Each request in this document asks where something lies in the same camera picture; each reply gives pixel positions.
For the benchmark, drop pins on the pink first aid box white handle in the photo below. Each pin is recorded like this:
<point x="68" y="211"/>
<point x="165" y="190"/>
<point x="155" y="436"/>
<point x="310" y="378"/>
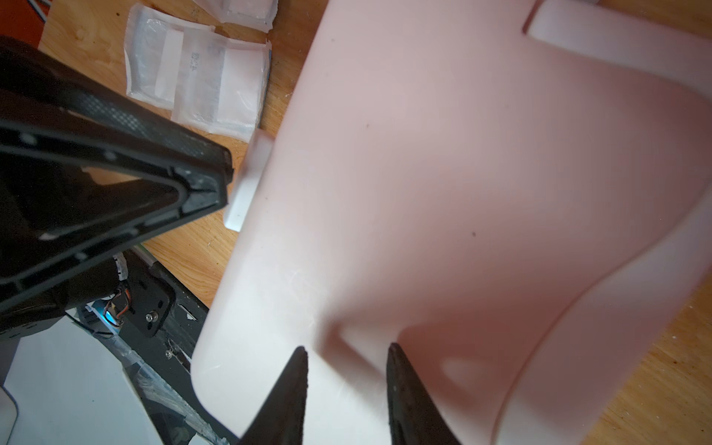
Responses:
<point x="516" y="192"/>

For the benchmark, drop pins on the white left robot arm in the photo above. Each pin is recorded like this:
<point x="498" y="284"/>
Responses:
<point x="65" y="333"/>

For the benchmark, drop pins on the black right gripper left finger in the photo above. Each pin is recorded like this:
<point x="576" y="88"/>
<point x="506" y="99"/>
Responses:
<point x="281" y="418"/>

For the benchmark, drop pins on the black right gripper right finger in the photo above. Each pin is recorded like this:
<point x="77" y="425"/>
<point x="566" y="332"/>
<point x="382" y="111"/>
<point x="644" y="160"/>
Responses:
<point x="413" y="416"/>

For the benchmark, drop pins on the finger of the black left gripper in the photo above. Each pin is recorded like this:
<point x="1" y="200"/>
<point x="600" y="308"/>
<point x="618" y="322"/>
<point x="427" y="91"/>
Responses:
<point x="87" y="173"/>

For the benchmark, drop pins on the white gauze packet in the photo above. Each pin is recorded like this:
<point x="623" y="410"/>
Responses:
<point x="221" y="84"/>
<point x="153" y="43"/>
<point x="254" y="14"/>

